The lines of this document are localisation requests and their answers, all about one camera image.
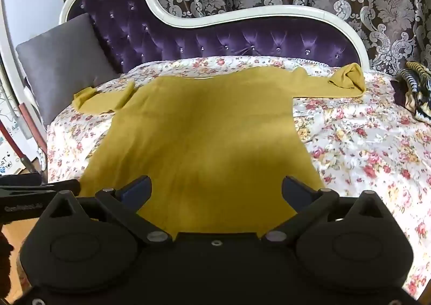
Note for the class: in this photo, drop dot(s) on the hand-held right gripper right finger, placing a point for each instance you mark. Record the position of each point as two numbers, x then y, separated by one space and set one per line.
295 192

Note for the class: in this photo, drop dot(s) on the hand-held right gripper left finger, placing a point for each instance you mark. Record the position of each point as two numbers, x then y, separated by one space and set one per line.
138 188

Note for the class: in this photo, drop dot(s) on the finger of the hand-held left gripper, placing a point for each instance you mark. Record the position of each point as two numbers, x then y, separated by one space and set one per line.
64 187

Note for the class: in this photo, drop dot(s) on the mustard yellow knit sweater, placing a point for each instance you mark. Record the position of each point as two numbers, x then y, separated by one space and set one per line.
202 130

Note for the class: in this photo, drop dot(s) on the red pole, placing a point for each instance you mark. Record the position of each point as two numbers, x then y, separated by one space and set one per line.
11 146

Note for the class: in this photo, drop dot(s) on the floral printed blanket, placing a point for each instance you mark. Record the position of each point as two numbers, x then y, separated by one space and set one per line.
363 143

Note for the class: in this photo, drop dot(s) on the grey cushion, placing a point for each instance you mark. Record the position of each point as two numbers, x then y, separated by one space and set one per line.
64 62

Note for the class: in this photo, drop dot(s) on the striped cloth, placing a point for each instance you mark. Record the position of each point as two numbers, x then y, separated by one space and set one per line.
417 89

